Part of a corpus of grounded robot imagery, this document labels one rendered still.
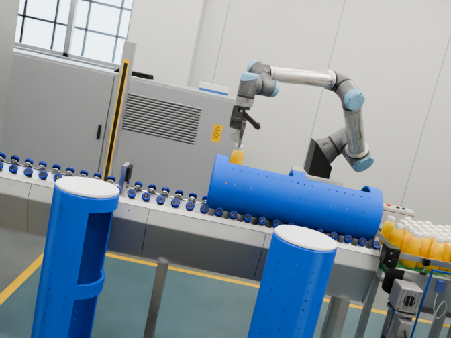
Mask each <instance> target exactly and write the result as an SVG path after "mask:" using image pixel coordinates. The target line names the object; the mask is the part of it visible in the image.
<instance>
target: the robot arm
mask: <svg viewBox="0 0 451 338"><path fill-rule="evenodd" d="M280 82H281V83H289V84H296V85H309V86H317V87H323V88H324V89H326V90H330V91H333V92H335V93H336V94H337V96H338V97H339V98H340V100H341V104H342V108H343V114H344V123H345V127H343V128H341V129H339V130H338V131H336V132H335V133H333V134H331V135H329V136H328V137H326V138H322V139H317V140H316V142H317V143H318V144H319V146H320V148H321V150H322V152H323V153H324V155H325V156H326V158H327V160H328V162H329V163H330V164H331V163H332V162H333V161H334V160H335V159H336V157H337V156H339V155H340V154H342V155H343V157H345V159H346V161H347V162H348V163H349V165H350V166H351V167H352V169H353V170H354V171H355V172H362V171H365V170H366V169H368V168H370V167H371V166H372V164H373V163H374V158H373V157H372V156H371V154H370V152H369V146H368V144H367V143H366V142H365V136H364V123H363V115H362V106H363V104H364V102H365V96H364V94H363V92H362V91H361V90H360V89H359V88H358V87H357V86H356V85H355V84H354V82H353V81H352V80H351V79H350V78H349V77H348V76H346V75H345V74H342V73H341V72H338V71H335V70H327V71H326V72H322V71H315V70H304V69H298V68H287V67H281V66H270V65H267V64H262V63H261V62H260V61H259V60H254V61H252V62H251V63H249V65H248V67H247V72H243V73H242V74H241V77H240V83H239V87H238V94H237V96H236V102H235V104H236V105H234V106H233V110H232V114H231V117H230V118H231V119H230V124H229V126H230V127H231V128H233V129H236V132H235V133H233V134H231V140H233V141H235V142H237V143H238V147H237V148H239V147H240V146H241V143H242V138H243V134H244V130H245V128H246V122H247V121H248V122H249V123H251V124H252V125H253V127H254V129H257V130H259V129H260V128H261V126H260V124H259V122H257V121H255V120H254V119H253V118H252V117H251V116H250V115H249V114H248V113H247V112H246V111H245V110H250V108H251V107H252V106H253V103H254V98H255V95H262V96H265V97H275V96H276V95H277V94H278V92H279V87H280V85H279V83H280ZM241 110H242V112H241Z"/></svg>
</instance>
